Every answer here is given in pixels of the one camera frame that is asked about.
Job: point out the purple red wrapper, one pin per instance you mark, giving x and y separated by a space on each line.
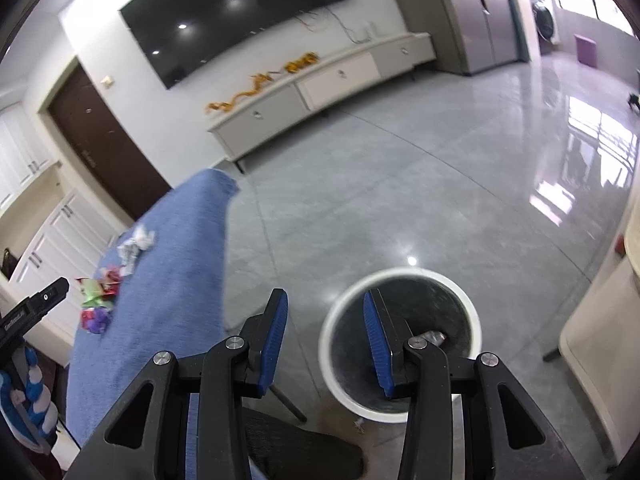
95 320

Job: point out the black wall television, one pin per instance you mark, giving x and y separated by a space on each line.
235 15

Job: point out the washing machine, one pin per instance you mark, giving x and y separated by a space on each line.
545 15

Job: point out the long golden dragon figure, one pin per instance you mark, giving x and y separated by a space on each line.
225 104

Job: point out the white wall cabinets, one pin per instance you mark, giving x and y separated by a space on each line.
20 145

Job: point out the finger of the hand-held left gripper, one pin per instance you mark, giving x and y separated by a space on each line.
47 297

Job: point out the light switch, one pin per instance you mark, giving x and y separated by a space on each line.
106 81

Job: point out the white television cabinet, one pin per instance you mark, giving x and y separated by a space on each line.
280 110

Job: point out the black mesh chair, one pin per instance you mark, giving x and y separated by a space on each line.
295 440

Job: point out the white round bin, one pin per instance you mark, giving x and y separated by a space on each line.
440 300

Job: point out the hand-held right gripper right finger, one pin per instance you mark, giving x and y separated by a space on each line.
375 340

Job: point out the blue fleece blanket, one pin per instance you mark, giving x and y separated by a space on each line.
170 260

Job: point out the purple stool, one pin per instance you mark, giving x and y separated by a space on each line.
586 50

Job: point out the white paper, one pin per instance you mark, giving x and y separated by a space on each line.
141 236

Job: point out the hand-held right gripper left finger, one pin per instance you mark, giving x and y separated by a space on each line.
275 340

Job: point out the green wrapper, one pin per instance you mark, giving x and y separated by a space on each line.
92 292

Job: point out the golden lion figure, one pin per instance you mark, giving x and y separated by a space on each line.
300 63

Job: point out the grey wrapper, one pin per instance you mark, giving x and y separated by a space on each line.
432 336

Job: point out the small black white object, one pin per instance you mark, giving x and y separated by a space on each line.
634 101

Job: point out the person's left hand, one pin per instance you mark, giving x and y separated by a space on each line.
35 400

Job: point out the grey refrigerator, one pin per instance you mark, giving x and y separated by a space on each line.
480 20

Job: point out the dark brown door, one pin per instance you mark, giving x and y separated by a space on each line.
100 140

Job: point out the silver wrapper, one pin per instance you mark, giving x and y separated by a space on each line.
129 256

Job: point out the cream furniture piece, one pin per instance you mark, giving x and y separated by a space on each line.
600 340

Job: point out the white floor cabinets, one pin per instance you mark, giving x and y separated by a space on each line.
60 245

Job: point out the black bag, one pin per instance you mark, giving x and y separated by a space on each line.
7 262

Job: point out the black table leg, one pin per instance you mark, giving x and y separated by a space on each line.
290 405

